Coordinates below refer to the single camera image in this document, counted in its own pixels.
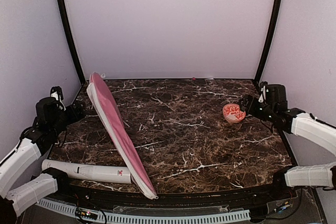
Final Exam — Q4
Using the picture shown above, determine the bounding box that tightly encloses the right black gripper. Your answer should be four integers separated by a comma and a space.
238, 94, 276, 122

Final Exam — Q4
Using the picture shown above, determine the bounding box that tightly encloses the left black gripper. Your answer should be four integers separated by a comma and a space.
50, 100, 86, 136

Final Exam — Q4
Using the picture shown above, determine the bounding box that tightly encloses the white shuttlecock tube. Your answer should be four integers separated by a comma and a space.
41, 159, 132, 184

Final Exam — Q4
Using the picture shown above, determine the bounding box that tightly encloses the pink racket cover bag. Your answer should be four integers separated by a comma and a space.
87, 72, 159, 200

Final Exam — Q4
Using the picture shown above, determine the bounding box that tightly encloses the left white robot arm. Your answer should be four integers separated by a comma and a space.
1, 97, 85, 223

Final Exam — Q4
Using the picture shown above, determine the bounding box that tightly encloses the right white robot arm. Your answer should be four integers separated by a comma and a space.
238, 82, 335, 200

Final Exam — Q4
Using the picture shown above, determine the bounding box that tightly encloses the red patterned bowl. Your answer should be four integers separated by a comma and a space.
223, 103, 246, 124

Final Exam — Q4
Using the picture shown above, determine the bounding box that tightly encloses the small circuit board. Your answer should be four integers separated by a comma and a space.
75, 208, 98, 221

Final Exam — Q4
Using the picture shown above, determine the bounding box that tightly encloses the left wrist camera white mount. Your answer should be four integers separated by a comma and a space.
50, 86, 66, 111

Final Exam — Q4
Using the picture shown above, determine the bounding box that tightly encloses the black front table rail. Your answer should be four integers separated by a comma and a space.
49, 184, 298, 209

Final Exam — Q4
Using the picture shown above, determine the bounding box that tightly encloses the white slotted cable duct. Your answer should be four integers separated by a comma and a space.
36, 198, 250, 224

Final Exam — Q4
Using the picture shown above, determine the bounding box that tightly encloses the right black frame post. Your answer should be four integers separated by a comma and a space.
254, 0, 281, 85

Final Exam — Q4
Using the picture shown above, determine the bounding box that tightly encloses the black frame post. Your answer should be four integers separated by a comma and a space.
57, 0, 86, 85
254, 0, 281, 85

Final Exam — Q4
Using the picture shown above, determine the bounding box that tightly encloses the left black frame post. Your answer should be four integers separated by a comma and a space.
57, 0, 86, 85

